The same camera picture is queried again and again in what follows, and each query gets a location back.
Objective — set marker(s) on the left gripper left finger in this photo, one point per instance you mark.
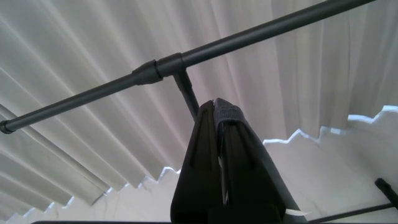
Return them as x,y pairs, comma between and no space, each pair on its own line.
199,180

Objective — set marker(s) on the white curtain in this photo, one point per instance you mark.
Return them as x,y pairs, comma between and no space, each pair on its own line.
93,46

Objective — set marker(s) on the black clothes rack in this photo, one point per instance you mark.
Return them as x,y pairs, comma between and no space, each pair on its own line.
217,53

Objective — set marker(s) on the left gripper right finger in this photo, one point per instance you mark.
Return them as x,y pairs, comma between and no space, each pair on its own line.
248,186

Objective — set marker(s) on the dark grey long-sleeved shirt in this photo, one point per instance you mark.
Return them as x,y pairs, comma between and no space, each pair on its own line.
227,112

